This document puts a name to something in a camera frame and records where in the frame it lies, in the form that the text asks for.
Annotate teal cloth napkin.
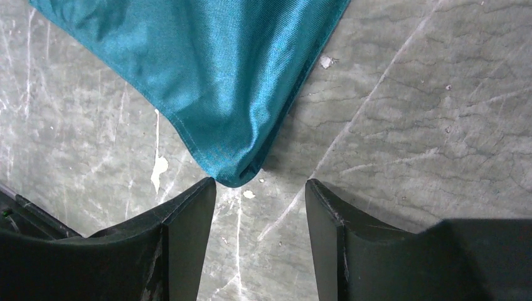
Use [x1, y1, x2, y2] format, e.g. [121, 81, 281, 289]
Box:
[31, 0, 349, 187]

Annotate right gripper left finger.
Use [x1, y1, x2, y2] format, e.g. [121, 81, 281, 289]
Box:
[1, 177, 216, 300]

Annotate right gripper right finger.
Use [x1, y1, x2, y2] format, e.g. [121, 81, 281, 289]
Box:
[305, 179, 531, 300]

